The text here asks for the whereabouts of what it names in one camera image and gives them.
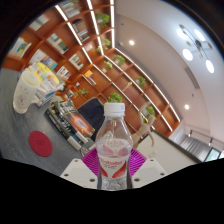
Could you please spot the flat round red coaster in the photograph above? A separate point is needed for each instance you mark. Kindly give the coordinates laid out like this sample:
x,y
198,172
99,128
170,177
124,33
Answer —
x,y
40,143

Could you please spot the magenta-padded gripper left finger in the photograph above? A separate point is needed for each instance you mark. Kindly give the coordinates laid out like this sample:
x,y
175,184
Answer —
x,y
78,171

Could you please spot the branched ceiling lamp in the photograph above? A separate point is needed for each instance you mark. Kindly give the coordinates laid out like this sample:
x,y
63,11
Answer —
x,y
196,46

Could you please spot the white speckled mug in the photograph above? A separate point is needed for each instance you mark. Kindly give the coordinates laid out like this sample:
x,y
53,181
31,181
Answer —
x,y
25,93

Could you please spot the clear plastic water bottle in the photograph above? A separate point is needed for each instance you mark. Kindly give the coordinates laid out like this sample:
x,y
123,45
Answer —
x,y
114,150

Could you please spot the grey curtain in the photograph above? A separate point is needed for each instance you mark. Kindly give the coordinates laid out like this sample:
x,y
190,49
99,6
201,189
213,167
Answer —
x,y
195,148

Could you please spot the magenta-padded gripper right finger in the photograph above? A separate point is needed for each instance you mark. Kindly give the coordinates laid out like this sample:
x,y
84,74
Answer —
x,y
148,171

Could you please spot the window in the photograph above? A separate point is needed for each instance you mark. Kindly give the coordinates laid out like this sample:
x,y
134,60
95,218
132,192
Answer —
x,y
213,155

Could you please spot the dark book with orange cover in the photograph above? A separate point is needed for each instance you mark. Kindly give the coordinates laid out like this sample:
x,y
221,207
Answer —
x,y
71,125

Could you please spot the wooden shelf unit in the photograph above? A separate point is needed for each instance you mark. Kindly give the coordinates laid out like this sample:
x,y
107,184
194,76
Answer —
x,y
83,56

